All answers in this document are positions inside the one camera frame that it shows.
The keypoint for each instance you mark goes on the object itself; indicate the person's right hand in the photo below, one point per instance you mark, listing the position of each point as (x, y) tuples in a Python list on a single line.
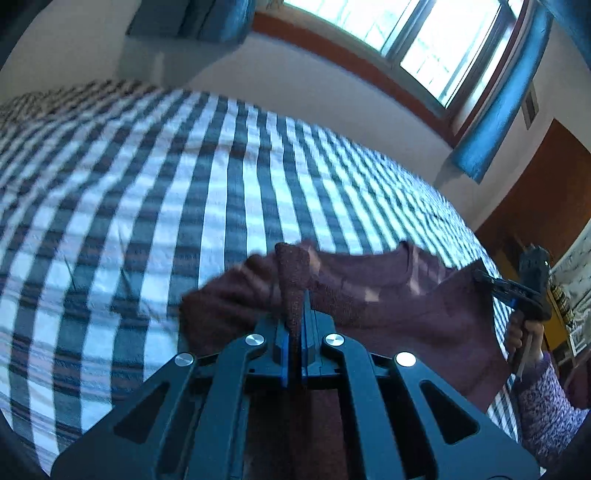
[(516, 331)]

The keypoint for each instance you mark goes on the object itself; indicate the dark maroon sweater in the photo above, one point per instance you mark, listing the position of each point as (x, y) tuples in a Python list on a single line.
[(403, 300)]

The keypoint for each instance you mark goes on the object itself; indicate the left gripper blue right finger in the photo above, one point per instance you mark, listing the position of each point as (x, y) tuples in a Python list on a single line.
[(315, 326)]

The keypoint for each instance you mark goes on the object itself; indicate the window with wooden frame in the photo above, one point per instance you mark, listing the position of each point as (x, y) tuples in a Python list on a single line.
[(440, 59)]

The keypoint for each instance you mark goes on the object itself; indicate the blue curtain right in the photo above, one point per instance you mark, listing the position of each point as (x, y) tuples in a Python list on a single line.
[(475, 152)]

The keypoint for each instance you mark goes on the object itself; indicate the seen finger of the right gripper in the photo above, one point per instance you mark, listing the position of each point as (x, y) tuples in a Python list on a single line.
[(503, 290)]

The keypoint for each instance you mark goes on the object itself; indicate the blue white plaid bedsheet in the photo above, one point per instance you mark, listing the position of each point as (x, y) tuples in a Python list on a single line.
[(118, 197)]

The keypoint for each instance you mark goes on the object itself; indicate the brown wooden door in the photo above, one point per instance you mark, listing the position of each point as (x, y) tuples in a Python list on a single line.
[(549, 205)]

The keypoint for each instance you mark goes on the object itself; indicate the blue curtain left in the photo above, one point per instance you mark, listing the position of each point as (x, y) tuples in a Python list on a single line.
[(211, 21)]

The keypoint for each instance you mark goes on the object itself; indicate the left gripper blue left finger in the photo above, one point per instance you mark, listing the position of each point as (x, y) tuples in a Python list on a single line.
[(281, 352)]

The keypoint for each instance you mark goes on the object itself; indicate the blue curtain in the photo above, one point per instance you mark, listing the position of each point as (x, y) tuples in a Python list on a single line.
[(475, 152), (211, 21)]

